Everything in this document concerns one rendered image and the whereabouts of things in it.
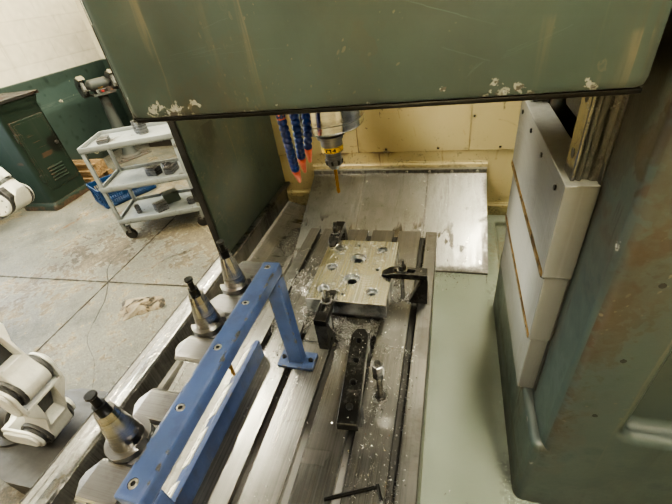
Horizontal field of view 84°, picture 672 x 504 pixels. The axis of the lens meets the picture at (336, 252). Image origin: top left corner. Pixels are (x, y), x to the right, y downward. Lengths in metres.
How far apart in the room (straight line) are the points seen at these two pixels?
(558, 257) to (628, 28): 0.35
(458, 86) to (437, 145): 1.46
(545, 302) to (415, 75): 0.49
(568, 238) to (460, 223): 1.14
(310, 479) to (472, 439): 0.53
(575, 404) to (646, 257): 0.33
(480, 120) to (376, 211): 0.62
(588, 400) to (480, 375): 0.57
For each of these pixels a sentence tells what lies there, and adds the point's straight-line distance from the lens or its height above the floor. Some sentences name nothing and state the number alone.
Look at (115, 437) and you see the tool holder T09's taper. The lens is 0.62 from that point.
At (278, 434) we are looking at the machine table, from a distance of 0.94.
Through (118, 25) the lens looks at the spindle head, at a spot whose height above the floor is 1.69.
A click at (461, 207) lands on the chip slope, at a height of 0.77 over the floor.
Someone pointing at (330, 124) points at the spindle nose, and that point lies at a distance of 0.79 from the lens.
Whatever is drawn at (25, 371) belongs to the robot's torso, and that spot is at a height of 0.67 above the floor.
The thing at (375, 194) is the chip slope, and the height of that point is 0.80.
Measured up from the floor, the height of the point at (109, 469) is 1.22.
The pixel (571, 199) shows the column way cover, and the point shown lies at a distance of 0.66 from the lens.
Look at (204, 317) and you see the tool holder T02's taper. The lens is 0.71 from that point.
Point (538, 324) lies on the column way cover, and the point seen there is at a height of 1.12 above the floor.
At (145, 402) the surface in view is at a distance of 0.68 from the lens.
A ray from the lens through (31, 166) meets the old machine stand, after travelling 5.22.
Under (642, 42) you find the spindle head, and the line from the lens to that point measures 0.50.
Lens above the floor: 1.70
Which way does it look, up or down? 36 degrees down
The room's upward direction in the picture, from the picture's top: 9 degrees counter-clockwise
